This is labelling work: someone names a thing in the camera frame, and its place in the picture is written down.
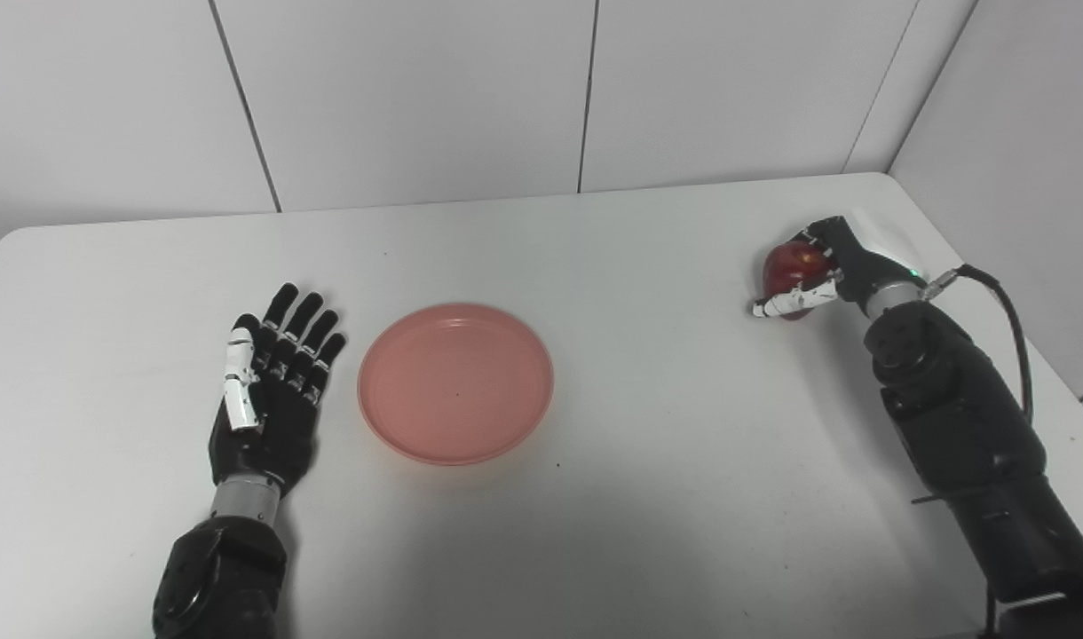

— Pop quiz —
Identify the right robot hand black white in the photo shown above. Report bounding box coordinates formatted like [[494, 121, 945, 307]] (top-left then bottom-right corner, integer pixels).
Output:
[[751, 209, 929, 319]]

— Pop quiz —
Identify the pink plastic plate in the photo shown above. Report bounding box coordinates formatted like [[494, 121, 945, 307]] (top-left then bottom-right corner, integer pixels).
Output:
[[357, 303, 557, 467]]

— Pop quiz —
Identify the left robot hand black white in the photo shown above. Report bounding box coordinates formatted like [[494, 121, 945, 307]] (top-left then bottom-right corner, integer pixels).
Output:
[[207, 282, 348, 498]]

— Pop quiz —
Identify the red apple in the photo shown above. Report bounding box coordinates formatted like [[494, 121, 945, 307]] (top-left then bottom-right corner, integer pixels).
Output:
[[762, 241, 834, 322]]

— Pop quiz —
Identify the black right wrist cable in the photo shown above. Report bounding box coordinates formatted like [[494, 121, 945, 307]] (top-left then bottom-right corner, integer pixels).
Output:
[[921, 264, 1036, 427]]

